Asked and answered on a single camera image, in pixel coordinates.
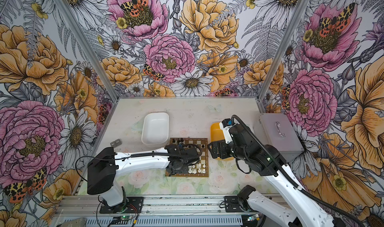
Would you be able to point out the wooden chess board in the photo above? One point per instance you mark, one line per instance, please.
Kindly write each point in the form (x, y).
(202, 168)

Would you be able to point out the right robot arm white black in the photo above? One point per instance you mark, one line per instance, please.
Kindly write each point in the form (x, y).
(304, 210)

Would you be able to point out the white plastic bin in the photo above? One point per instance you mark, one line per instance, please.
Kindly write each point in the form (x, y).
(155, 132)

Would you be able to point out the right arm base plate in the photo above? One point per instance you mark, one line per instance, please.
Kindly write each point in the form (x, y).
(234, 204)

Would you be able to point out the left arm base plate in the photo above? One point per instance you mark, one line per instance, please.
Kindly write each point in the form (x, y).
(132, 205)

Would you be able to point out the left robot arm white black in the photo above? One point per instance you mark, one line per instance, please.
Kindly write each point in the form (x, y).
(108, 165)

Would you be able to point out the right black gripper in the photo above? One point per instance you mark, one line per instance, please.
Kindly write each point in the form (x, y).
(222, 145)

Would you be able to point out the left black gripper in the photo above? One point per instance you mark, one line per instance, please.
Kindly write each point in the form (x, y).
(184, 170)

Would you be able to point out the green circuit board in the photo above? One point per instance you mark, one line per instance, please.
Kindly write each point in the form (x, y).
(128, 218)

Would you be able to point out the aluminium frame rail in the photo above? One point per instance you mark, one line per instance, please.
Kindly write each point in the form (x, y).
(173, 205)

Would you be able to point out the silver metal case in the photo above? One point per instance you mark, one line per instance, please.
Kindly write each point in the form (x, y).
(281, 135)

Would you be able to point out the yellow plastic bin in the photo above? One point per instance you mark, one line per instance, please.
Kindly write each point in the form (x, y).
(217, 135)

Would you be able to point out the small grey metal bracket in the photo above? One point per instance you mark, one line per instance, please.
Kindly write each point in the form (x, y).
(116, 143)

